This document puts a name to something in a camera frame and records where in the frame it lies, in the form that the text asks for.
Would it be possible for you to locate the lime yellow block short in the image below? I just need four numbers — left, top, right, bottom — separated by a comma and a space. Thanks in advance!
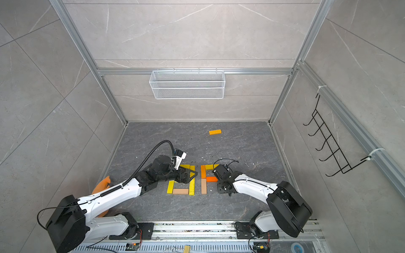
190, 166, 196, 179

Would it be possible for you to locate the orange block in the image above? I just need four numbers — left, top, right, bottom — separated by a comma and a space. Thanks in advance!
200, 165, 206, 179
206, 177, 218, 182

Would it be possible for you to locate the tan wooden block angled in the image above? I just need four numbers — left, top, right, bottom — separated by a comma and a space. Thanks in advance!
201, 178, 207, 195

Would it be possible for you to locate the yellow block angled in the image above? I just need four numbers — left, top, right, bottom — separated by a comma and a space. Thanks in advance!
205, 164, 218, 170

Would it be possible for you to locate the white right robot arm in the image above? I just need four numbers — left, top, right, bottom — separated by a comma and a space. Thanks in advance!
213, 164, 313, 238

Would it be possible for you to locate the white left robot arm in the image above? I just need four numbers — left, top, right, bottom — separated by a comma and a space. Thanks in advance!
45, 155, 198, 253

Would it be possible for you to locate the amber yellow block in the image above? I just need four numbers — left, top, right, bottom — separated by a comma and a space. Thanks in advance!
209, 130, 222, 136

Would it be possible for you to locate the orange plush toy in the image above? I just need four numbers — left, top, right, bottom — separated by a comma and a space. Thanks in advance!
91, 176, 113, 218

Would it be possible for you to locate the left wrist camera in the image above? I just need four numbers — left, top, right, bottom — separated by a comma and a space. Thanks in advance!
173, 149, 187, 169

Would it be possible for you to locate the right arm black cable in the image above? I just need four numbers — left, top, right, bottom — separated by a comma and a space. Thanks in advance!
212, 158, 240, 170

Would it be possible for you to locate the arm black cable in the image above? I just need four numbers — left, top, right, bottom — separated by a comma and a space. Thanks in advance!
212, 158, 240, 170
37, 140, 176, 230

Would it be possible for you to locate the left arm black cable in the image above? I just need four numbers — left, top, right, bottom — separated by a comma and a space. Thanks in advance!
37, 140, 176, 230

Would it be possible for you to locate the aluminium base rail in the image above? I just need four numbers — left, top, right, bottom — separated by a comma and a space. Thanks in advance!
73, 220, 330, 253

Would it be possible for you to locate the white wire mesh basket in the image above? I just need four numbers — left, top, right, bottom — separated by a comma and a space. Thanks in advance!
149, 70, 226, 100

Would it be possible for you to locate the black wire hook rack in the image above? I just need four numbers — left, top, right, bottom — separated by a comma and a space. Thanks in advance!
303, 94, 371, 177

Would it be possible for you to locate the aluminium frame post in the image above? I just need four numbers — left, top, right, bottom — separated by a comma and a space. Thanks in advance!
50, 0, 128, 127

